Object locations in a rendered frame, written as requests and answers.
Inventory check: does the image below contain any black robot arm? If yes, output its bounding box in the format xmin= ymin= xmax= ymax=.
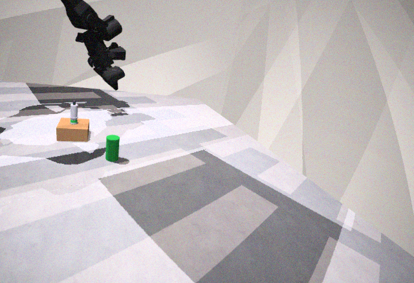
xmin=61 ymin=0 xmax=126 ymax=63

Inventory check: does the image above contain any green marker cap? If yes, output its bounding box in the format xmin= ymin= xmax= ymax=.
xmin=105 ymin=135 xmax=120 ymax=162

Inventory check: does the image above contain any brown wooden block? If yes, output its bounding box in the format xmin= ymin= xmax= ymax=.
xmin=56 ymin=117 xmax=89 ymax=142

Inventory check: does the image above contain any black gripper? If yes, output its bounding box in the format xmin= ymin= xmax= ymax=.
xmin=87 ymin=47 xmax=125 ymax=90

